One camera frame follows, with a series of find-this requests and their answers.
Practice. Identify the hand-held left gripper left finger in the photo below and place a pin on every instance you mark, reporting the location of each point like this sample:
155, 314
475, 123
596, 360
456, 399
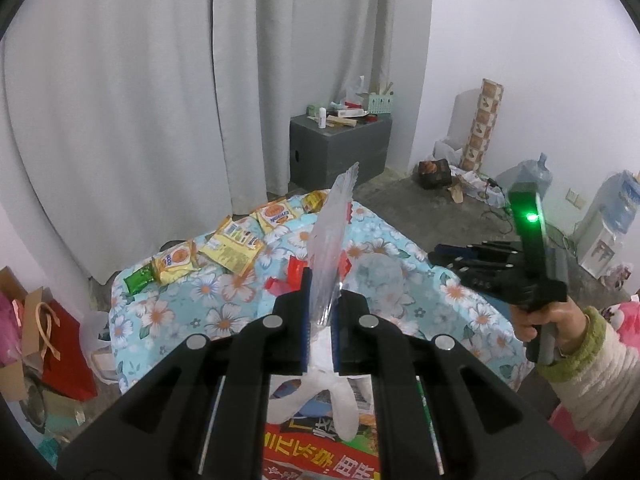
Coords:
306, 310

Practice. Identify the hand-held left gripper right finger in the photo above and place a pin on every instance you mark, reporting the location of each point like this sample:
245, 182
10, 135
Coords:
337, 335

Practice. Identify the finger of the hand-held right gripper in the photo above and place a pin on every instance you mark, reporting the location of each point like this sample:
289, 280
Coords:
450, 251
487, 272

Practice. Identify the clear plastic wrapper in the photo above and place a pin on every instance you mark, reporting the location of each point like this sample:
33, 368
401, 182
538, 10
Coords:
330, 240

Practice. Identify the red snack bag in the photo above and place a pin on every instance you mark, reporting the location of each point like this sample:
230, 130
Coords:
320, 452

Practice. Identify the person's right forearm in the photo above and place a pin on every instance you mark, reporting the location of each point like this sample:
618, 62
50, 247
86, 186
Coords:
600, 375

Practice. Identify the person's right hand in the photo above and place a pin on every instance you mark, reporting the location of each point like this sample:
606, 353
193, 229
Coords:
570, 317

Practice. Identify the red plastic wrapper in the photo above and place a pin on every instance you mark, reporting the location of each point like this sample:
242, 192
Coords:
344, 263
285, 277

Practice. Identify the empty blue water jug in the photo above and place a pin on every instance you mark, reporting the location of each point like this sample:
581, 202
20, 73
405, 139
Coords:
530, 172

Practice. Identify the white water dispenser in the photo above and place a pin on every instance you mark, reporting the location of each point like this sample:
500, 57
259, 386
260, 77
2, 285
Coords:
600, 247

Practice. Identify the crumpled paper pile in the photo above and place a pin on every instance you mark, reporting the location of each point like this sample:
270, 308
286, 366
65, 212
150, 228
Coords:
467, 185

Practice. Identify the white plastic bag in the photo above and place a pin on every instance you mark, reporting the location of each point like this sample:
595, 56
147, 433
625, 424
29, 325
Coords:
97, 345
447, 152
345, 405

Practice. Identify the brown box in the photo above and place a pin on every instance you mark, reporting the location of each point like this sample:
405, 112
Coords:
435, 174

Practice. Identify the floral blue blanket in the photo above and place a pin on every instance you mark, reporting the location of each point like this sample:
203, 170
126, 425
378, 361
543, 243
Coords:
225, 290

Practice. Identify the printed plastic bag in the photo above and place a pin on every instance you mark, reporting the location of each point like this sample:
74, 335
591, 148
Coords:
616, 276

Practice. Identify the blue dispenser water bottle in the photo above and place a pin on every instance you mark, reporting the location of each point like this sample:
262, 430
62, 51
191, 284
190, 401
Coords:
622, 202

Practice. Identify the yellow snack packet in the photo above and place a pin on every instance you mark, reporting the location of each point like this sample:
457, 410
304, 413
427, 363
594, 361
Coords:
232, 245

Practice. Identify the orange biscuit packet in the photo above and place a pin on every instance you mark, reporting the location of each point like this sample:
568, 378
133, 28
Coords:
174, 261
276, 215

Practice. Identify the small yellow packet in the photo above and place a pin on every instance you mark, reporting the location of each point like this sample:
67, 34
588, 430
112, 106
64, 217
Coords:
314, 202

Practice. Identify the patterned paper roll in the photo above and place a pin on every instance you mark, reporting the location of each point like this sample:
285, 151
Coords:
482, 125

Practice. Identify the grey cabinet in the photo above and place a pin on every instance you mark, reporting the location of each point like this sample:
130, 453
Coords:
335, 152

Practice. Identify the green perforated basket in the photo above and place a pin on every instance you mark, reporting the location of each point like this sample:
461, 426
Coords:
380, 104

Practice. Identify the wooden brush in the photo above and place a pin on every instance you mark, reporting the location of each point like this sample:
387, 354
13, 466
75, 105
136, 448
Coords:
342, 121

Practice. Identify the green snack packet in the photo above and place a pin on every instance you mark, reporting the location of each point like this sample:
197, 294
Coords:
138, 280

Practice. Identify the red and white box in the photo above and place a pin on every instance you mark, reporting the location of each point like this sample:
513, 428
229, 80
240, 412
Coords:
352, 111

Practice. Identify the white spray bottle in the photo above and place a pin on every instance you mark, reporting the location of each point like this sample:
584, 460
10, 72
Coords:
322, 119

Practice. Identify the crumpled clear bag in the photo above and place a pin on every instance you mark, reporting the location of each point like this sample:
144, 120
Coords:
352, 91

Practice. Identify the red paper bag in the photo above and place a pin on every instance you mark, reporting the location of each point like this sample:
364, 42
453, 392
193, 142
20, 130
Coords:
67, 355

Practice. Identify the grey curtain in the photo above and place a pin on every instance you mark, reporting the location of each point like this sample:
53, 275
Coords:
150, 85

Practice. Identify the brown paper bag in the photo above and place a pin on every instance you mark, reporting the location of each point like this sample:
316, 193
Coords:
20, 375

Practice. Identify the pink bag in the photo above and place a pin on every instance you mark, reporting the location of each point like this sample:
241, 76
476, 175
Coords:
9, 330

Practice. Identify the wall outlet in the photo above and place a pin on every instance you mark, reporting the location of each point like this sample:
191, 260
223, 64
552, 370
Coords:
576, 198

